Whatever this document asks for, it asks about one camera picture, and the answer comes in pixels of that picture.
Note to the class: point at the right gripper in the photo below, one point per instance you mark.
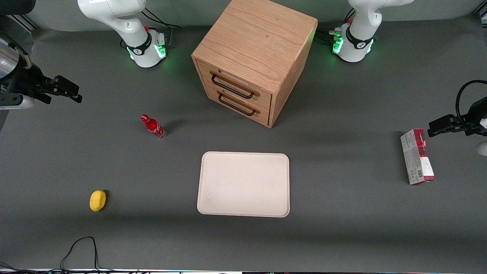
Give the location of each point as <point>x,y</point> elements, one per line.
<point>26,80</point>

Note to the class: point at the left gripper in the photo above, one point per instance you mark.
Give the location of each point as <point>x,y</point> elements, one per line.
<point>473,119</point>

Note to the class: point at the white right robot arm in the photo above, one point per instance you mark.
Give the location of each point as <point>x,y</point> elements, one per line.
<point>133,26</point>

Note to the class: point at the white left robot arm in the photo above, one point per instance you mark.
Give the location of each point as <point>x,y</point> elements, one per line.
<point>359,34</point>

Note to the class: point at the wooden drawer cabinet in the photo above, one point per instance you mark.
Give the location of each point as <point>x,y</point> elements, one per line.
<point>258,42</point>

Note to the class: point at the red and white carton box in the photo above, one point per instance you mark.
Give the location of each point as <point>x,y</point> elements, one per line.
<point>416,158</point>

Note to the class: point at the red plastic bottle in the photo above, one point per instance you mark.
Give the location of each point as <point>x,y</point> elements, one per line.
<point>154,127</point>

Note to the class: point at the yellow lemon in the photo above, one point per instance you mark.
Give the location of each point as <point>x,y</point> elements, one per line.
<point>97,200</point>

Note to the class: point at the beige rectangular tray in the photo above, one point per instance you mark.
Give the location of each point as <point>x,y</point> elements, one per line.
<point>243,184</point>

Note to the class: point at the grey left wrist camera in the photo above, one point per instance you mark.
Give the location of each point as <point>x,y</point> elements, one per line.
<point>483,148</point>

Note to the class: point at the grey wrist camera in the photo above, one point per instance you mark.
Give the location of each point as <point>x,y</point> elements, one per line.
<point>483,148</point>
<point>19,102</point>

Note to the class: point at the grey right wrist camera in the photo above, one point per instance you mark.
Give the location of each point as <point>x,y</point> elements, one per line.
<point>19,102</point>

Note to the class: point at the aluminium frame profile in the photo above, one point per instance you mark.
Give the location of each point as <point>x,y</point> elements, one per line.
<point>481,14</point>
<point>24,22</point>

